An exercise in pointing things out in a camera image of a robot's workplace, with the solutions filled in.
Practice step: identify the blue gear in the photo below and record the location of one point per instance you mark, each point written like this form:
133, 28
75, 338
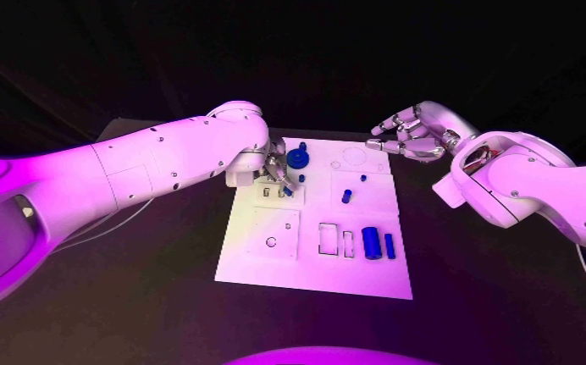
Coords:
298, 158

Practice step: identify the short blue cylinder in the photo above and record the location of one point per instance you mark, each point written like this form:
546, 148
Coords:
347, 196

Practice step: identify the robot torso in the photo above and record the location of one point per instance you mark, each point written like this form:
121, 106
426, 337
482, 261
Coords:
326, 356

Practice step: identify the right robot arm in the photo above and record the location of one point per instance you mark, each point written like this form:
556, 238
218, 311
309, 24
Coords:
517, 180

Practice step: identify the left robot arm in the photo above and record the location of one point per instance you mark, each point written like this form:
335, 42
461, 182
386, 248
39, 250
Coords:
137, 168

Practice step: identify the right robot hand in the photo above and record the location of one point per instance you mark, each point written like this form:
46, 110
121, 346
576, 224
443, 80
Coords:
420, 138

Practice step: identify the thin long blue cylinder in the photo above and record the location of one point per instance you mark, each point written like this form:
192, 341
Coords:
390, 246

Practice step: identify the white task board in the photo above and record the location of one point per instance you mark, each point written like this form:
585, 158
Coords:
315, 219

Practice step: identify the blue plug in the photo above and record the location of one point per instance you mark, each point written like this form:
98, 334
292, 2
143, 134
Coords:
287, 191

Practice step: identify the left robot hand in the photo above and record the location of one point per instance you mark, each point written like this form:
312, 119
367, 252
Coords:
274, 172

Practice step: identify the thick long blue cylinder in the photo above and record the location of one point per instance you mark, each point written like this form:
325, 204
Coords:
371, 243

